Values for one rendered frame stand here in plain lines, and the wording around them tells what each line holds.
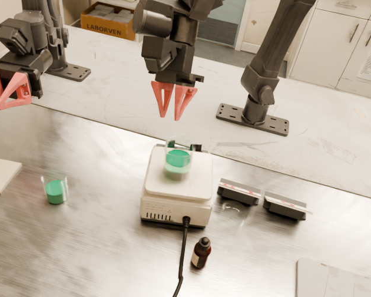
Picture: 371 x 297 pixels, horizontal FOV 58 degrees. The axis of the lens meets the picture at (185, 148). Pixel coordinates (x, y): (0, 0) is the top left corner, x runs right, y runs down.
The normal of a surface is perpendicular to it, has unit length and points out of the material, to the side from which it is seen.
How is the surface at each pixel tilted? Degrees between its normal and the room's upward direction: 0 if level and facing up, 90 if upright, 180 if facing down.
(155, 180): 0
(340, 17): 90
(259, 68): 80
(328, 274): 0
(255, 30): 90
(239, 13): 90
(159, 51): 63
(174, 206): 90
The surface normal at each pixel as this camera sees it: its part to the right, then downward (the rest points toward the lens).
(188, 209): -0.07, 0.65
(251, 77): -0.89, 0.00
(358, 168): 0.12, -0.74
